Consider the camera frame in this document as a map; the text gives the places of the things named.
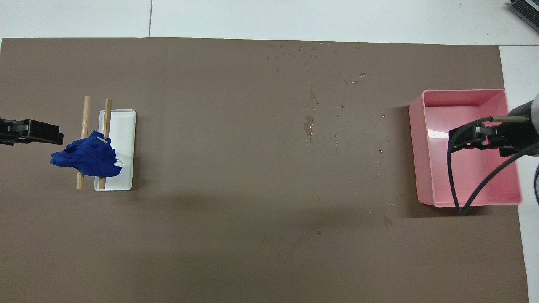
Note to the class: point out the wooden rack rod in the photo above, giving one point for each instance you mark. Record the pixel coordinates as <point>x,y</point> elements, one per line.
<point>108,118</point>
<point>86,113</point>

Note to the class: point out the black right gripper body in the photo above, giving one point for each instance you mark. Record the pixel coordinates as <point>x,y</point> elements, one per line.
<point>516,132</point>

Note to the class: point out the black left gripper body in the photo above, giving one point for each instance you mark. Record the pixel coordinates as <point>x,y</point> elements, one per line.
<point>10,132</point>

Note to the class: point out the water puddle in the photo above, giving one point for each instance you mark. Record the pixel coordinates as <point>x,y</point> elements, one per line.
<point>309,124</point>

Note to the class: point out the grey ribbed device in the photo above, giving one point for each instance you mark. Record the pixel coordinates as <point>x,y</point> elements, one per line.
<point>526,9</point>

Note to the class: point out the brown table mat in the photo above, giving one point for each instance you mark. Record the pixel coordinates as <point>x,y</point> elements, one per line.
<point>252,210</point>

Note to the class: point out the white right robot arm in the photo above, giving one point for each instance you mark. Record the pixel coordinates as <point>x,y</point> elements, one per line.
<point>535,109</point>

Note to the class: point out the blue towel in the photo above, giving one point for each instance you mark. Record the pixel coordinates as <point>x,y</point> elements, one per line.
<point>88,155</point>

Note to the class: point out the pink plastic bin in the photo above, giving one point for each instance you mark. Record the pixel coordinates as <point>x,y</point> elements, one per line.
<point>438,168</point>

